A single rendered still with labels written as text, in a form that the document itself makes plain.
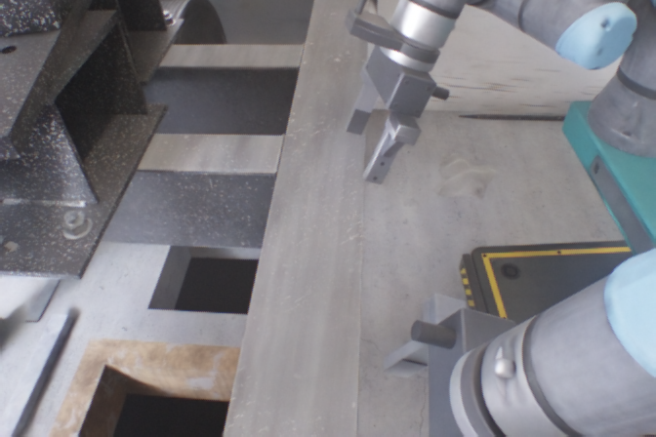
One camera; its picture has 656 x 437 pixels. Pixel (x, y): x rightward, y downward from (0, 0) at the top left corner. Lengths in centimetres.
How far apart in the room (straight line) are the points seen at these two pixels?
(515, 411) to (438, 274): 122
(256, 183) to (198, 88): 38
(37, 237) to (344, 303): 45
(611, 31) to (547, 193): 127
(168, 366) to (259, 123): 67
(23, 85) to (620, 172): 79
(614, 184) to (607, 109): 12
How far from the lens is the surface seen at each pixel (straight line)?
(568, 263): 120
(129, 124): 97
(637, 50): 81
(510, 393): 31
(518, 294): 112
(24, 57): 75
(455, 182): 175
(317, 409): 58
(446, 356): 39
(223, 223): 92
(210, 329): 143
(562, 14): 62
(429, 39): 64
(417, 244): 157
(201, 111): 119
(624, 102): 83
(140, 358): 144
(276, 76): 109
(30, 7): 79
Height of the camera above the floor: 120
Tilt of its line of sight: 44 degrees down
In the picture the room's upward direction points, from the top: 2 degrees counter-clockwise
